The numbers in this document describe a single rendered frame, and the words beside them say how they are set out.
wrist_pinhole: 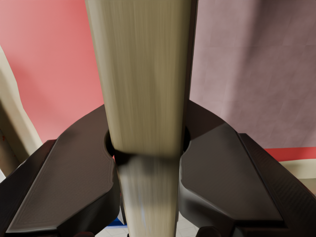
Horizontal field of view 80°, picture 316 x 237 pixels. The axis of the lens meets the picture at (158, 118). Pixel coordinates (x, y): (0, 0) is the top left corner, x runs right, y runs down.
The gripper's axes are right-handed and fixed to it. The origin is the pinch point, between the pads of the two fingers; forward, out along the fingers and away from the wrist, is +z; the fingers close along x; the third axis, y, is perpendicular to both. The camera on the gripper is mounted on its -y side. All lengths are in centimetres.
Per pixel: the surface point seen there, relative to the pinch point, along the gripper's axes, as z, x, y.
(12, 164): 12.2, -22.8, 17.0
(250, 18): 13.5, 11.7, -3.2
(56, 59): 13.5, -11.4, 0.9
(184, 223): 110, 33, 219
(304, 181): 13.0, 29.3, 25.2
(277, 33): 13.5, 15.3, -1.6
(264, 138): 13.6, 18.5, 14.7
